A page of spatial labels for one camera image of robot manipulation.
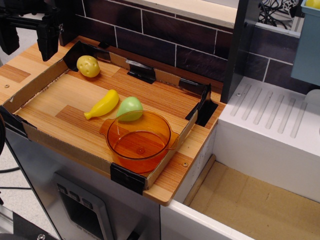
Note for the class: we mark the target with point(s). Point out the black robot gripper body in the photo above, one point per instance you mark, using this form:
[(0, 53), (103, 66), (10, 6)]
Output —
[(29, 14)]

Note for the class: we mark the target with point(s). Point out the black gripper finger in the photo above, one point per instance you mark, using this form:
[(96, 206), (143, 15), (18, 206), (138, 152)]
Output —
[(9, 39), (47, 40)]

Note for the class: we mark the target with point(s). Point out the yellow toy potato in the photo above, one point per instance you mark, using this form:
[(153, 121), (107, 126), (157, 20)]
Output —
[(88, 66)]

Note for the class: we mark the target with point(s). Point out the cardboard fence with black tape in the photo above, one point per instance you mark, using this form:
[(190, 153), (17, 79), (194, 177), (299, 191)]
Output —
[(46, 101)]

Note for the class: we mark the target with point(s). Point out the orange transparent plastic pot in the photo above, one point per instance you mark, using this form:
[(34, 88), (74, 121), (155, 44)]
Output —
[(139, 140)]

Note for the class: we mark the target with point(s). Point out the yellow toy banana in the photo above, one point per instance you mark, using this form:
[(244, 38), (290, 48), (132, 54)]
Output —
[(104, 105)]

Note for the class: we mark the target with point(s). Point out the green toy pear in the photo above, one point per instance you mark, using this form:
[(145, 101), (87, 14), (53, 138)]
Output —
[(130, 109)]

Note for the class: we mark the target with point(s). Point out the silver toy oven front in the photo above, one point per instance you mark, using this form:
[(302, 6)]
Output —
[(82, 204)]

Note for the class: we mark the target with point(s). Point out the white toy sink unit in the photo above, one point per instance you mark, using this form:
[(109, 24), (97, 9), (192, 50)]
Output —
[(258, 176)]

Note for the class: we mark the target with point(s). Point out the teal plastic bin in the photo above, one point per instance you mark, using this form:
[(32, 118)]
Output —
[(306, 66)]

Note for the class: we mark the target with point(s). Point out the yellow toy in bin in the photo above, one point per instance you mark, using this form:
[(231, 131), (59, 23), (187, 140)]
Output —
[(315, 4)]

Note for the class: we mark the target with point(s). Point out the black vertical post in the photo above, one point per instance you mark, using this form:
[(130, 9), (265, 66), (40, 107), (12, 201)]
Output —
[(246, 18)]

